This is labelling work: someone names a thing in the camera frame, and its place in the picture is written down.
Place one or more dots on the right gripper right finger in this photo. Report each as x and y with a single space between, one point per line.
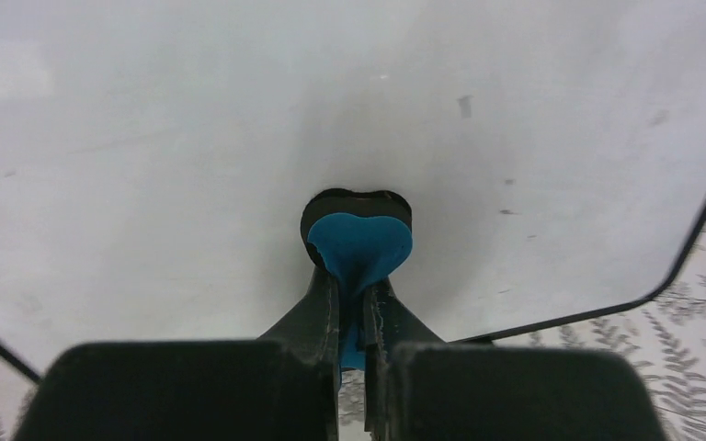
419 387

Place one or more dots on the small white whiteboard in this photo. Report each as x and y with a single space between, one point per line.
155 158

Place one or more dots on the blue whiteboard eraser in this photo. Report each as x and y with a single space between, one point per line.
359 238

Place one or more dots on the floral table mat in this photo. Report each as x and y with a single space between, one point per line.
664 339

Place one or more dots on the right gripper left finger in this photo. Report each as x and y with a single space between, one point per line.
280 386

